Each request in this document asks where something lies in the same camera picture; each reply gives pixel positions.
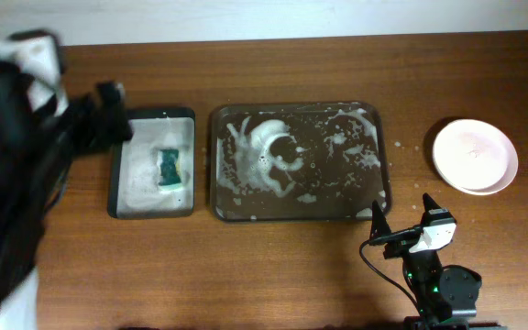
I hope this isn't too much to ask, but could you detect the white plate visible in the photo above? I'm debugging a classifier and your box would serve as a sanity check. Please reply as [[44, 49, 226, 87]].
[[432, 119, 519, 177]]

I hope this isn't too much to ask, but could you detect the green yellow sponge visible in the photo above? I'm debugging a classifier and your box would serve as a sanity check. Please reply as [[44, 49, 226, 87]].
[[157, 148, 183, 193]]

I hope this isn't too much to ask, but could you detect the pale blue plate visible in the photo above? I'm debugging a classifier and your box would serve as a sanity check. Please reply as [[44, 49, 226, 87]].
[[437, 155, 519, 196]]

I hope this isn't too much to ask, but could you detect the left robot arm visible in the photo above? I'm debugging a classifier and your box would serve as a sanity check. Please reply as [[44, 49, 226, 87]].
[[0, 29, 132, 329]]

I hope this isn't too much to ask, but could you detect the black soapy water tray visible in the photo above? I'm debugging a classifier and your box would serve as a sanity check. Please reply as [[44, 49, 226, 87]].
[[107, 106, 195, 219]]

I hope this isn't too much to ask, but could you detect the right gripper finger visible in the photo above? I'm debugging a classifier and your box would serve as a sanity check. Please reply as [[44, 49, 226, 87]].
[[422, 192, 442, 213], [368, 201, 391, 246]]

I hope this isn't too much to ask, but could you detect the dark brown serving tray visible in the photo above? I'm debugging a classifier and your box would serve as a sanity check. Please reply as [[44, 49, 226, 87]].
[[210, 101, 392, 223]]

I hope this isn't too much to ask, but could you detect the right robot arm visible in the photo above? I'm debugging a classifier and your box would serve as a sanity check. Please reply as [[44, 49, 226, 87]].
[[359, 193, 502, 330]]

